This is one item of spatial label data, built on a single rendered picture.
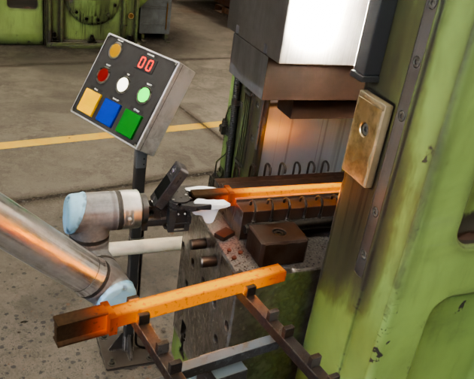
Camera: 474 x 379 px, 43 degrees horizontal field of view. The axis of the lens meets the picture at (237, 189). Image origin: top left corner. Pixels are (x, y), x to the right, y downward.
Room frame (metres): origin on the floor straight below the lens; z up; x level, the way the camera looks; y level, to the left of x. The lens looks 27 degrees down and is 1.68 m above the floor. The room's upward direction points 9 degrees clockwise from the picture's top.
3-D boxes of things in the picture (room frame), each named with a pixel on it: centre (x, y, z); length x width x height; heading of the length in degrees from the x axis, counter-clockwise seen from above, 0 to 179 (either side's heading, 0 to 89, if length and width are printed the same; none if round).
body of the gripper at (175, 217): (1.25, 0.16, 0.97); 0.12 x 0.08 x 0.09; 115
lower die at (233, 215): (1.43, -0.17, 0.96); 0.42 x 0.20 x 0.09; 115
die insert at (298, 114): (1.43, -0.22, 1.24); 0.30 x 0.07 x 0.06; 115
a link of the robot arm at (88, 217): (1.17, 0.31, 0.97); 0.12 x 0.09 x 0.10; 115
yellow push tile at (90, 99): (1.78, 0.49, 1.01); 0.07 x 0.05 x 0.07; 50
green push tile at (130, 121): (1.65, 0.34, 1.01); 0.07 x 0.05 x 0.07; 50
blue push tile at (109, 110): (1.71, 0.42, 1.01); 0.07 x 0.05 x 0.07; 50
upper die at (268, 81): (1.43, -0.17, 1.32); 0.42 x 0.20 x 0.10; 115
